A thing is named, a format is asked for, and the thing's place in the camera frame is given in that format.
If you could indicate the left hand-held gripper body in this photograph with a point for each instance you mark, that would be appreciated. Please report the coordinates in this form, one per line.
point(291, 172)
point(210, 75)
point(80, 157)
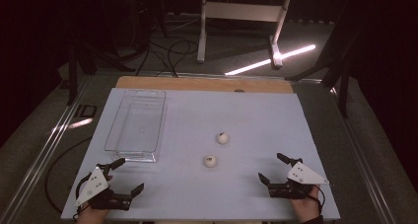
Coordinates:
point(93, 187)

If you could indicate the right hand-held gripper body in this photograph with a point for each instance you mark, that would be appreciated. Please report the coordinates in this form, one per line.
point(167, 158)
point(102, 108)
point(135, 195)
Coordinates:
point(304, 176)

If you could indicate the clear plastic container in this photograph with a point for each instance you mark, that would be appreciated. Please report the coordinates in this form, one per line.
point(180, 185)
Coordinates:
point(138, 125)

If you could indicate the white ball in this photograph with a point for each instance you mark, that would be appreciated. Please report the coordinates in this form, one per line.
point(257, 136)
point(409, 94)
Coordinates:
point(210, 161)
point(222, 138)

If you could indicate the person's left hand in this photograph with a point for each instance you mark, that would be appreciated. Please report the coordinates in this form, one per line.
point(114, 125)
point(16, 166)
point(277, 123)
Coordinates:
point(92, 216)

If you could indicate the person's right hand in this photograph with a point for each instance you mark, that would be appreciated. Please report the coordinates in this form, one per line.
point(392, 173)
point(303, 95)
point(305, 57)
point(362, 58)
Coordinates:
point(307, 207)

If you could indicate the black stand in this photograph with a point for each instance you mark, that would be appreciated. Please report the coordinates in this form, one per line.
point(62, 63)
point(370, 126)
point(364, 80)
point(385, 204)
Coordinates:
point(343, 86)
point(73, 76)

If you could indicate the dark equipment with red light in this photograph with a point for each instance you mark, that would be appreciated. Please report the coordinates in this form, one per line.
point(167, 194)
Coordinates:
point(143, 0)

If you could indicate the metal floor rail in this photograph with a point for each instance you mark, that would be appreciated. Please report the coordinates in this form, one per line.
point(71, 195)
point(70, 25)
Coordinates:
point(361, 158)
point(42, 151)

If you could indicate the white table frame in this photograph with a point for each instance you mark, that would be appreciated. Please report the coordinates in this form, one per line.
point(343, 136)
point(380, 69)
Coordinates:
point(243, 12)

